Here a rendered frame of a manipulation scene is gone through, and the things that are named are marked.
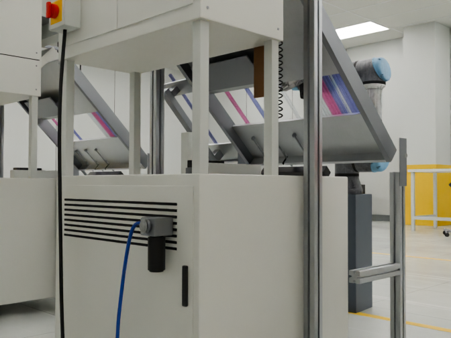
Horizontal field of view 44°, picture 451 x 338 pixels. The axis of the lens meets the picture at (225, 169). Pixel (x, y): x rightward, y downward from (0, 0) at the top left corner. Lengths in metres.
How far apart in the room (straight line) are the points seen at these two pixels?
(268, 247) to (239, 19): 0.61
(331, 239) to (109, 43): 0.90
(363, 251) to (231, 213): 1.42
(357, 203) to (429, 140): 6.15
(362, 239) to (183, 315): 1.48
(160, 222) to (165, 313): 0.24
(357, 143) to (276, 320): 0.82
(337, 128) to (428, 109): 6.76
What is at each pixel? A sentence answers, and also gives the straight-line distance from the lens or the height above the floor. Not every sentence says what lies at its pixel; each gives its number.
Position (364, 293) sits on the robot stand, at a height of 0.08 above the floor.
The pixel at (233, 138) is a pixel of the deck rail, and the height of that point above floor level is 0.79.
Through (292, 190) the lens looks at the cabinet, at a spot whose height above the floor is 0.58.
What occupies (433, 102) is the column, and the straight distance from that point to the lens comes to 8.84.
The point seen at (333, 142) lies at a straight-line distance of 2.20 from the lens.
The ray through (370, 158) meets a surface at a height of 0.69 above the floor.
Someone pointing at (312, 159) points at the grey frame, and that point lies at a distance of 1.65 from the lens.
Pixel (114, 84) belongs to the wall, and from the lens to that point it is 11.10.
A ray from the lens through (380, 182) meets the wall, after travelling 9.75.
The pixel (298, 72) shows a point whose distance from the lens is 2.02.
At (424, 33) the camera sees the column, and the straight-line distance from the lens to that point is 9.10.
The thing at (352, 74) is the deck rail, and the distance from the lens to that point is 1.92.
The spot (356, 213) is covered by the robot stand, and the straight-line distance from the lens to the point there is 2.70.
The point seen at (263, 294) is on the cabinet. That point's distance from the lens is 1.56.
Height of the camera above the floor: 0.59
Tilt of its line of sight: 2 degrees up
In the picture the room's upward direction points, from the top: straight up
